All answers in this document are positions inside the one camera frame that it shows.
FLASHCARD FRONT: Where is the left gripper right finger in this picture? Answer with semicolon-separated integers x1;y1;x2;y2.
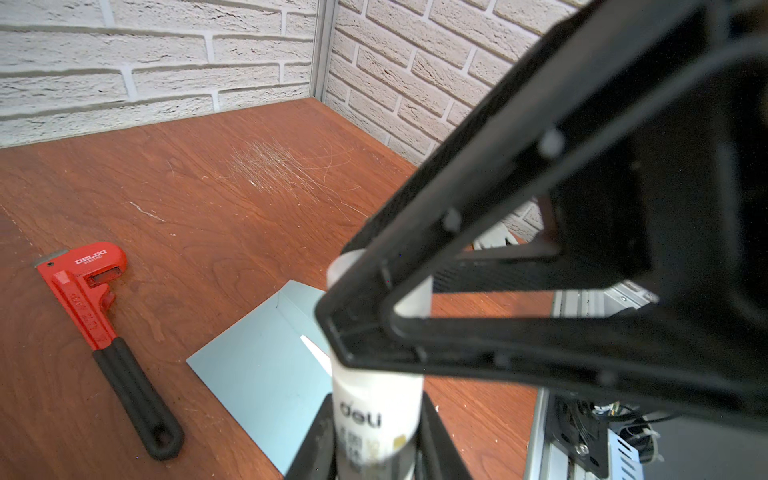
414;392;472;480

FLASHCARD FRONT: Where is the white glue stick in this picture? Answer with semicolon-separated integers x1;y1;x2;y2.
325;248;434;480

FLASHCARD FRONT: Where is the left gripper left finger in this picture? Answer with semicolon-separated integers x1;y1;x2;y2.
284;394;336;480

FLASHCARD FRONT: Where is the aluminium frame rail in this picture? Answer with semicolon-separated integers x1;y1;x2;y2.
523;281;657;479

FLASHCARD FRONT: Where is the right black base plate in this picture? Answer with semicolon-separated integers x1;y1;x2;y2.
545;395;609;479

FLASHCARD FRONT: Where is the red black pipe wrench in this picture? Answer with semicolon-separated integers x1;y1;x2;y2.
35;242;185;461

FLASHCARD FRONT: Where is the pink white letter card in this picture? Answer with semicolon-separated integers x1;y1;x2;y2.
300;335;332;376

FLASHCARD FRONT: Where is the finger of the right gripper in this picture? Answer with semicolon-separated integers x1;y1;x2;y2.
315;1;767;429

